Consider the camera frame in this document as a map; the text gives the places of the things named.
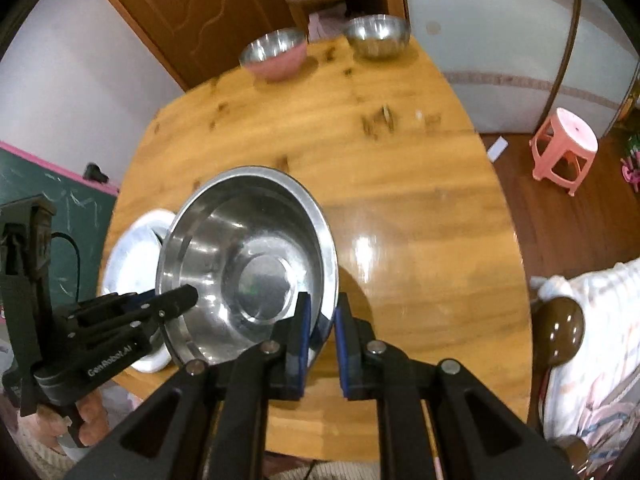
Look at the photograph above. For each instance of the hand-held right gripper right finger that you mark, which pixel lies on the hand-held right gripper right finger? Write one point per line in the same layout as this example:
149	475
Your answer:
345	350

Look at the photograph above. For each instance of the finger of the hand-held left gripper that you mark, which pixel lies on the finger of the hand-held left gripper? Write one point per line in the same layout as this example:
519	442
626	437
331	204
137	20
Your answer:
135	301
175	302

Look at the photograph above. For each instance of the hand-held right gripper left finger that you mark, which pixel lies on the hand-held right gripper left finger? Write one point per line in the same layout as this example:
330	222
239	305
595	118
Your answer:
300	340

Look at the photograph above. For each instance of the white plate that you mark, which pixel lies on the white plate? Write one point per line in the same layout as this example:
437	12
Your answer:
130	260

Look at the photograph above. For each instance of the large steel bowl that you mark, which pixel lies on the large steel bowl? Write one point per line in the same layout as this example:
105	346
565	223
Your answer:
240	240

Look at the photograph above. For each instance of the pink steel bowl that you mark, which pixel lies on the pink steel bowl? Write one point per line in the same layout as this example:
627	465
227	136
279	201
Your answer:
280	62

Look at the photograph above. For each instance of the small steel bowl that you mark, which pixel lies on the small steel bowl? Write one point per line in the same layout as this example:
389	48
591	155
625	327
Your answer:
377	35

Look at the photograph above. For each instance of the person's left hand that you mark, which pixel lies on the person's left hand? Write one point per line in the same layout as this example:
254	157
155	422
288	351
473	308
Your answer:
95	415

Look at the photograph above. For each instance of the black chalkboard clamp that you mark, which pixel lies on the black chalkboard clamp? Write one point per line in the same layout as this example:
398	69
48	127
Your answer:
95	172

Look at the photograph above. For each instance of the white paper slip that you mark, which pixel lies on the white paper slip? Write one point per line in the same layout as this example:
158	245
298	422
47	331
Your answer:
497	149

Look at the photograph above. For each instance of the chair with checked cloth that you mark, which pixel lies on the chair with checked cloth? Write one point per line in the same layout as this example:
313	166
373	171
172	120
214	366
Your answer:
600	310

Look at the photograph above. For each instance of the brown wooden door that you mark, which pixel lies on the brown wooden door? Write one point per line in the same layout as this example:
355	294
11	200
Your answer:
165	0

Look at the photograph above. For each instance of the pink plastic stool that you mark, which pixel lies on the pink plastic stool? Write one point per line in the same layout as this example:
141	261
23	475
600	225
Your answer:
567	130

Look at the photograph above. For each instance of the folded pink cloth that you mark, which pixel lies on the folded pink cloth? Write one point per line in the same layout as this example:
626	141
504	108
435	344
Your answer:
325	25

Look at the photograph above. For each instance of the pink toy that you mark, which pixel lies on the pink toy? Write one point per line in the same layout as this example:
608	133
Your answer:
631	172

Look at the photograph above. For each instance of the pale blue sliding wardrobe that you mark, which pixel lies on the pale blue sliding wardrobe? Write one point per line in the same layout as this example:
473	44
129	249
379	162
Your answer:
500	35

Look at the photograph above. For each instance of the green chalkboard pink frame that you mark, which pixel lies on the green chalkboard pink frame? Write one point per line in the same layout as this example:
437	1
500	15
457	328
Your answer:
75	220

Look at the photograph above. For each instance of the brown wooden chair post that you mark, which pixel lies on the brown wooden chair post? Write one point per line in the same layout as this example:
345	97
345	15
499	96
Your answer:
560	330

